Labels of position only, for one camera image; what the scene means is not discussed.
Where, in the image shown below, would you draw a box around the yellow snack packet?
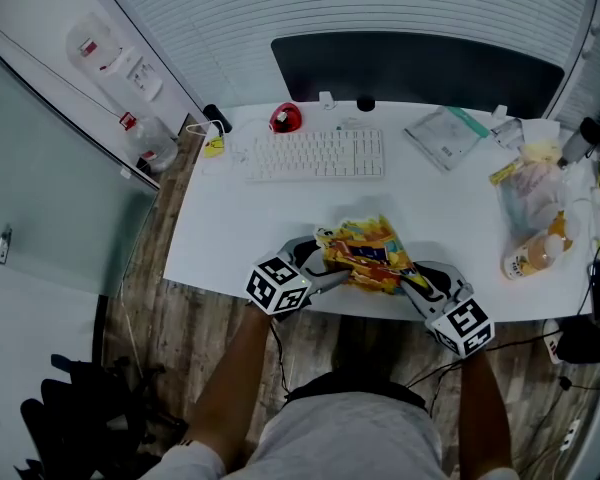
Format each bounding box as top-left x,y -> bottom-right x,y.
488,160 -> 524,185

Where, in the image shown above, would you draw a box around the person's grey shirt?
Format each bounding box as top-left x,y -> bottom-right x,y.
139,392 -> 521,480

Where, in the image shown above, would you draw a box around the clear plastic bag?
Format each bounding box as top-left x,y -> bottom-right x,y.
494,140 -> 581,249

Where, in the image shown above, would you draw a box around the person's left forearm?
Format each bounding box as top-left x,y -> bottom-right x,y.
184,305 -> 274,474

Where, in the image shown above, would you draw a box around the clear document pouch green edge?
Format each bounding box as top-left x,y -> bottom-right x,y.
403,106 -> 491,173

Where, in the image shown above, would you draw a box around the clear water jug on dispenser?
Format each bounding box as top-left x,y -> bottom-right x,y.
64,11 -> 126,72

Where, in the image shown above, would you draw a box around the person's black shorts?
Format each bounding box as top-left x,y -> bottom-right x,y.
284,370 -> 429,412

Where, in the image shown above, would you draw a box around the white window blinds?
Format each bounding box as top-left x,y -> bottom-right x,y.
92,0 -> 600,114

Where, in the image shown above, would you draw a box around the red computer mouse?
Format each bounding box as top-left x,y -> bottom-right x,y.
269,101 -> 303,134

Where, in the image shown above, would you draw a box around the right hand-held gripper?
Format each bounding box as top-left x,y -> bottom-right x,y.
401,260 -> 496,359

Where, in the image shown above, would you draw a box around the white keyboard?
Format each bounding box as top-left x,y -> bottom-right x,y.
244,128 -> 385,183

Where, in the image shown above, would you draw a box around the orange drink bottle white label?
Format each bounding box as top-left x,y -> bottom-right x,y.
502,232 -> 566,282

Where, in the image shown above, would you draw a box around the grey flask black lid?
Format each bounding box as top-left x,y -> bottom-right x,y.
557,116 -> 600,170

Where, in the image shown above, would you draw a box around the white cable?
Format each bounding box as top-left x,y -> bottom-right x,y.
185,120 -> 226,139

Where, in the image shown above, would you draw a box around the clear water jug red cap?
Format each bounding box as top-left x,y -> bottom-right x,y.
119,111 -> 180,174

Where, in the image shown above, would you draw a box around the black office chair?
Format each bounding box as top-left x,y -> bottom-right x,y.
14,352 -> 189,480

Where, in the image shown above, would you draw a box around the black cylinder speaker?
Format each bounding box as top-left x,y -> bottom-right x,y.
202,103 -> 234,134

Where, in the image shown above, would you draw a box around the white power strip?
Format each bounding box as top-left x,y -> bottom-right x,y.
559,417 -> 582,452

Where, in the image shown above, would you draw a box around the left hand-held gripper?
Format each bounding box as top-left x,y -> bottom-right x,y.
244,234 -> 355,317

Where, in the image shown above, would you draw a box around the clear plastic packet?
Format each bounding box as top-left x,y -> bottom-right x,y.
489,117 -> 525,150

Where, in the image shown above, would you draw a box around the white water dispenser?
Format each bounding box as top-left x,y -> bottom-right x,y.
95,46 -> 194,142

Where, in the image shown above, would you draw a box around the person's right forearm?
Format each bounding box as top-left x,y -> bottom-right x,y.
457,350 -> 514,477

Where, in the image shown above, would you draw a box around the frosted glass door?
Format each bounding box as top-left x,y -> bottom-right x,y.
0,32 -> 161,299

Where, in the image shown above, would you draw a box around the yellow printed cloth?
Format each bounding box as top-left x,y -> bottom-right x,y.
313,213 -> 431,297

